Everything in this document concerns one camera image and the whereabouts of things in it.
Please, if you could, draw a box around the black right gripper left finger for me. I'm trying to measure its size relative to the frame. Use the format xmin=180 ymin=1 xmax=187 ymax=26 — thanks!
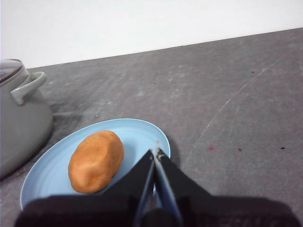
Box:
xmin=14 ymin=148 xmax=155 ymax=227

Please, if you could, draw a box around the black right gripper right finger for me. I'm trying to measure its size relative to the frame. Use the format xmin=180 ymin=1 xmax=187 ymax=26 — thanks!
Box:
xmin=155 ymin=148 xmax=295 ymax=227

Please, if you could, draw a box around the brown potato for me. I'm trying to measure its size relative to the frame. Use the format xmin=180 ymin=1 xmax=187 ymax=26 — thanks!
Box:
xmin=68 ymin=130 xmax=125 ymax=194

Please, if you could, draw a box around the glass lid with grey knob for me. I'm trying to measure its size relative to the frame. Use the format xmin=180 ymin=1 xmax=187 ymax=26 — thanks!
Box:
xmin=0 ymin=59 xmax=24 ymax=84

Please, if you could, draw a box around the blue round plate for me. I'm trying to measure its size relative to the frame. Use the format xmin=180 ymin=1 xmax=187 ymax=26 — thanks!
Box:
xmin=19 ymin=118 xmax=171 ymax=211

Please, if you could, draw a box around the grey-green electric steamer pot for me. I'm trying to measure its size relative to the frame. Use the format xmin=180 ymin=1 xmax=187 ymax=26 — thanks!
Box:
xmin=0 ymin=61 xmax=54 ymax=180

